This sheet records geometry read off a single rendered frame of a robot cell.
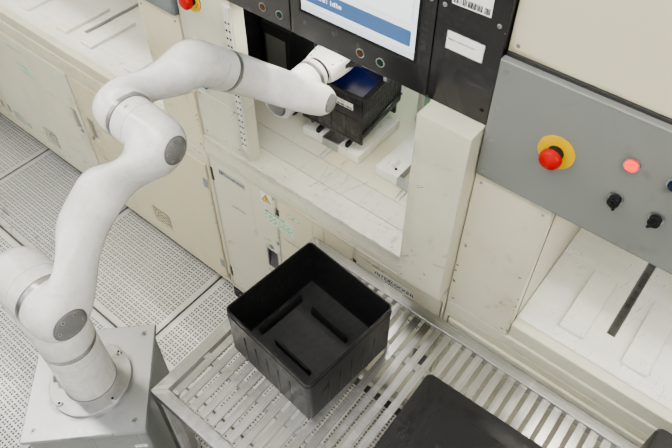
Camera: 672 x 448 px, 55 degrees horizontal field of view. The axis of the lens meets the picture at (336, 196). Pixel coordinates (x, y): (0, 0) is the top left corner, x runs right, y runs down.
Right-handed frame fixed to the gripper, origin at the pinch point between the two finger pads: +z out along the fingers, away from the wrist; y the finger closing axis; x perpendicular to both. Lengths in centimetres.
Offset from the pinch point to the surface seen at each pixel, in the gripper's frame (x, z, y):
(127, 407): -44, -97, 5
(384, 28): 31, -30, 28
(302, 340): -43, -60, 28
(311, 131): -30.1, -8.1, -8.1
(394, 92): -17.1, 7.7, 10.1
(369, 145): -29.8, -3.3, 9.5
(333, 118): -20.4, -8.5, 0.3
